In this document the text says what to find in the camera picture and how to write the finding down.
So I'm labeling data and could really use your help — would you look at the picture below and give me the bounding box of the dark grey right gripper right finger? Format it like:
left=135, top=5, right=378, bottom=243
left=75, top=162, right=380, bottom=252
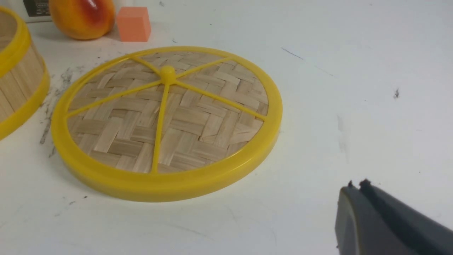
left=359, top=179, right=452, bottom=255

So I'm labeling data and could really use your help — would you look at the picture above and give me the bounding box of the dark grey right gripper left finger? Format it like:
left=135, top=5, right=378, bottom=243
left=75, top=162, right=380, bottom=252
left=334, top=183, right=411, bottom=255

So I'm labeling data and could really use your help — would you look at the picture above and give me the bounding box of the woven bamboo steamer lid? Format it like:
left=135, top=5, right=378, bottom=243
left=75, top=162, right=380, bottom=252
left=51, top=46, right=283, bottom=202

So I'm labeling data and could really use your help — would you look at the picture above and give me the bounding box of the bamboo steamer basket yellow rim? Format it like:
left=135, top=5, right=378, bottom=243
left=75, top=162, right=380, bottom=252
left=0, top=6, right=50, bottom=139

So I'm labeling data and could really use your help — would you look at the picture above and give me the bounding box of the white box with green lid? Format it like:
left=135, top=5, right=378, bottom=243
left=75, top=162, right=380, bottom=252
left=11, top=0, right=137, bottom=23

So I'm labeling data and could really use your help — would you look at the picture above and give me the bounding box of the orange foam cube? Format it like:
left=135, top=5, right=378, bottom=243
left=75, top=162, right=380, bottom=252
left=116, top=6, right=151, bottom=42

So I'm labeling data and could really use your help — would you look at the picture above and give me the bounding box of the orange yellow toy pear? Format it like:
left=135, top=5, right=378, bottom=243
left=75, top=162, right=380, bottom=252
left=48, top=0, right=115, bottom=40

